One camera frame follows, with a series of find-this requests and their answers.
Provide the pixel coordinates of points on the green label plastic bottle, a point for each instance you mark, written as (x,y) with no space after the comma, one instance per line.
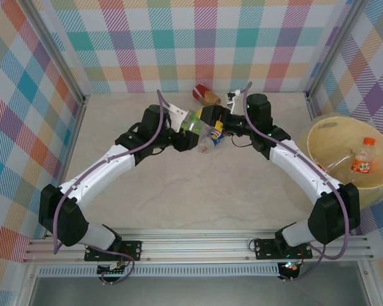
(193,125)

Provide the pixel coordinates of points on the large tea bottle red label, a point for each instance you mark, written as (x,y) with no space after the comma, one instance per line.
(204,94)

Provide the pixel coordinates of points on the orange label soda bottle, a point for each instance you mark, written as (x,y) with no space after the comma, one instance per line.
(363,162)

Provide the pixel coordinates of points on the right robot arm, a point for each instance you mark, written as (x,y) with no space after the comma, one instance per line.
(300,165)

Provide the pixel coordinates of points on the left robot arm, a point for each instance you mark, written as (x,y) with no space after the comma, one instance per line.
(99,172)

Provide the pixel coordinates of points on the yellow round bin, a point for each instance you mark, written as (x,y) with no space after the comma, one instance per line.
(338,127)

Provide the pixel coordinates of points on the blue yellow label bottle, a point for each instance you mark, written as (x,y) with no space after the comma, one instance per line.
(215,135)

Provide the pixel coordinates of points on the small circuit board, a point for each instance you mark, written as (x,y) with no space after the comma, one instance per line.
(290,267)
(111,271)

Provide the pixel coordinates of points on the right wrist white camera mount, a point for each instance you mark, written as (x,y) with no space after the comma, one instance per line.
(234,99)

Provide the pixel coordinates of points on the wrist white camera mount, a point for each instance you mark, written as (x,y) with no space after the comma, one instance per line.
(234,99)
(178,116)

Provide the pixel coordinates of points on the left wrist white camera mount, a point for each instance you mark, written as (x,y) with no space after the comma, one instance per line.
(178,116)

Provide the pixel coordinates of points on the aluminium side rail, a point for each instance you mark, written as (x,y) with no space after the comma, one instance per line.
(312,108)

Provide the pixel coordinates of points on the aluminium frame post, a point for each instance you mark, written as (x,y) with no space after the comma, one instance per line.
(55,54)
(333,51)

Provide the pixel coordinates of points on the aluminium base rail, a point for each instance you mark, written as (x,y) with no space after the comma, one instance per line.
(194,247)

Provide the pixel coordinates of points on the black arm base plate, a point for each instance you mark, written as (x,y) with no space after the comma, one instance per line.
(131,250)
(265,248)

